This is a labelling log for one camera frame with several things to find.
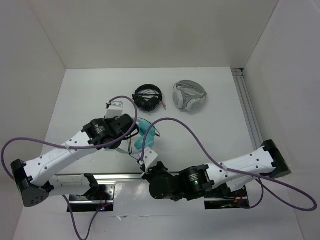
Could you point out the teal cat ear headphones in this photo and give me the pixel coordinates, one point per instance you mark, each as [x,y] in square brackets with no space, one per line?
[143,126]

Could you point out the black headphones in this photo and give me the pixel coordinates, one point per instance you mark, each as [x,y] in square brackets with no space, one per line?
[148,97]

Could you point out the aluminium rail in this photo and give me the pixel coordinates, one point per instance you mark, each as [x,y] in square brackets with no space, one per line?
[120,177]
[247,107]

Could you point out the white grey headphones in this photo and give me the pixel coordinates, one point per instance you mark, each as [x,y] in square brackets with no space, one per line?
[188,95]

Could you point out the front aluminium rail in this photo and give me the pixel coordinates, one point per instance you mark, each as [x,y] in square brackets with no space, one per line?
[120,177]

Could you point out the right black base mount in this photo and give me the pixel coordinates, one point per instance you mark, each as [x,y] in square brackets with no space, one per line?
[222,198]

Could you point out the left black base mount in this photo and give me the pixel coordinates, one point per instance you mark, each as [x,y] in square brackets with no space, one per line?
[103,201]

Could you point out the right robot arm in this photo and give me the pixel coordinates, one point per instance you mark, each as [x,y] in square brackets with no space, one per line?
[226,177]

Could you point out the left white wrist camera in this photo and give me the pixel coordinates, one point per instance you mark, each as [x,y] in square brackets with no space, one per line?
[114,109]

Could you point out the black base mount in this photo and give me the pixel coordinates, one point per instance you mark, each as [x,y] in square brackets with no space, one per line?
[222,198]
[103,201]

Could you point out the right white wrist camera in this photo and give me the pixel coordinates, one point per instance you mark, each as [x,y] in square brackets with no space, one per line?
[148,159]

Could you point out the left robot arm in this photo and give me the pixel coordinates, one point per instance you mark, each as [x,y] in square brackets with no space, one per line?
[38,179]

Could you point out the right side aluminium rail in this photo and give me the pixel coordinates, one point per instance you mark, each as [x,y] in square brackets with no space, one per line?
[247,107]

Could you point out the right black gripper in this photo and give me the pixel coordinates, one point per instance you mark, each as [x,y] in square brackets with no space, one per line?
[147,173]

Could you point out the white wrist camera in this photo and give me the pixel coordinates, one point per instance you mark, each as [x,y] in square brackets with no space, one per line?
[148,159]
[114,109]

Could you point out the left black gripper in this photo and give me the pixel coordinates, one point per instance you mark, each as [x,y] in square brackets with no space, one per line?
[108,121]

